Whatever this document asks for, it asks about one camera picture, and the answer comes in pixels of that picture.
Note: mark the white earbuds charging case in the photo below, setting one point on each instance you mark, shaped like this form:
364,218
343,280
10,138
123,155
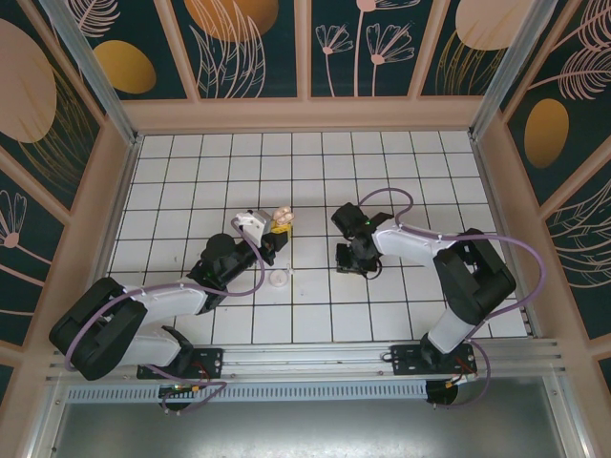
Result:
285,215

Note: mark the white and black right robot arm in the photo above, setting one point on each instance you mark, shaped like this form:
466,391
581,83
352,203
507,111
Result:
410,243

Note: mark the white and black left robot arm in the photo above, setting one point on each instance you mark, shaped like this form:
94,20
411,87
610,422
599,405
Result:
167,298

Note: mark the grey sheet metal panel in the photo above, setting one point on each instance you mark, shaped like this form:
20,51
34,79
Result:
305,429

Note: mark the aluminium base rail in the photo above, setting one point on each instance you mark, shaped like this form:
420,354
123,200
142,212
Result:
305,360

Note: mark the aluminium corner post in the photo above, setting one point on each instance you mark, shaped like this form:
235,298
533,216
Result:
508,71
95,71

